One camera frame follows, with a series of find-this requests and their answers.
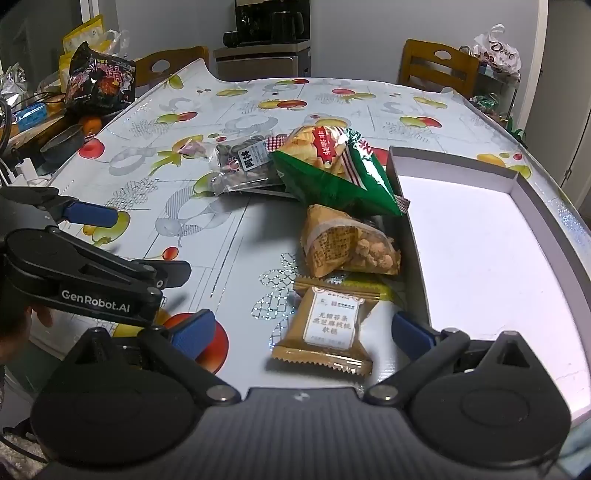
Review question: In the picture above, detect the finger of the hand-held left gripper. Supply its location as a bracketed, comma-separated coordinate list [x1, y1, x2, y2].
[0, 186, 119, 230]
[82, 242, 193, 290]

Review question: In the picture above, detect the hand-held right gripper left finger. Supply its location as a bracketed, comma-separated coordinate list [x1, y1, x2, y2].
[69, 309, 242, 409]

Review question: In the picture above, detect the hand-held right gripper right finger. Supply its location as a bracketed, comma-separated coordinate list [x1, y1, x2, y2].
[362, 311, 541, 409]

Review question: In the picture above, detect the gold cake packet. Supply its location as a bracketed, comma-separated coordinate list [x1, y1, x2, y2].
[271, 277, 392, 377]

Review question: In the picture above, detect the white cardboard box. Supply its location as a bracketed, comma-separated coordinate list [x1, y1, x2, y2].
[385, 145, 591, 430]

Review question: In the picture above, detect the tan peanut snack packet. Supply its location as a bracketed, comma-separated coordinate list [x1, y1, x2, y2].
[300, 204, 402, 278]

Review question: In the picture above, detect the clear lollipop packet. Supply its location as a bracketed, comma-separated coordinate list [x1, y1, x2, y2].
[178, 142, 213, 160]

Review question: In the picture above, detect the clear sunflower seed packet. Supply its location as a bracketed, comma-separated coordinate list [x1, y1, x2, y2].
[210, 136, 289, 197]

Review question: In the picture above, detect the green cracker bag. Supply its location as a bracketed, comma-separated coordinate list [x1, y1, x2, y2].
[270, 124, 410, 217]

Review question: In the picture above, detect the person's left hand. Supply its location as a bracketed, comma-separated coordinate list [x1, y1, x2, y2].
[0, 302, 54, 367]

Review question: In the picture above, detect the fruit print tablecloth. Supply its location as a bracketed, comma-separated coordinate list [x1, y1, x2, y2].
[28, 60, 591, 430]

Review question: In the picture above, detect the metal bowl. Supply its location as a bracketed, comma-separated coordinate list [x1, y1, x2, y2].
[41, 124, 86, 162]

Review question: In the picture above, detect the white power adapter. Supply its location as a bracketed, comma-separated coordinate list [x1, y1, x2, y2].
[14, 159, 38, 183]

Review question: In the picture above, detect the blue box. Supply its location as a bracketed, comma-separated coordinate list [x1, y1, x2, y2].
[14, 102, 49, 130]

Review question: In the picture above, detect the black noodle bag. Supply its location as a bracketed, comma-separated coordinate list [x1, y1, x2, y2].
[64, 41, 137, 116]

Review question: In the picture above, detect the clear plastic bag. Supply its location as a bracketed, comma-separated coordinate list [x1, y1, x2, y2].
[92, 30, 131, 60]

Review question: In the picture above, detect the yellow snack bag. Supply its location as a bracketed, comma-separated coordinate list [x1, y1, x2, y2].
[62, 14, 106, 54]

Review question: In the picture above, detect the wooden chair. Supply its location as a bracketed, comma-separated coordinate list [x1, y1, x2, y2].
[134, 46, 211, 90]
[398, 39, 481, 100]

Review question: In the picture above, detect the grey cabinet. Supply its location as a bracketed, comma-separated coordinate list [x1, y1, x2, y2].
[213, 41, 311, 81]

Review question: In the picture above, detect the metal shelf rack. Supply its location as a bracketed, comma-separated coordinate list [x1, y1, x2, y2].
[471, 65, 520, 125]

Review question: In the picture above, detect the black coffee machine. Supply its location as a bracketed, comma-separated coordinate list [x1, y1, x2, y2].
[224, 0, 311, 47]

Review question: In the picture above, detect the white door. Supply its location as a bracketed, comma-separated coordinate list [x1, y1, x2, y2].
[524, 0, 591, 199]

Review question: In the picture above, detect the white plastic bag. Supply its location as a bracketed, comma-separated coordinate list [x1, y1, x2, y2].
[471, 24, 522, 75]

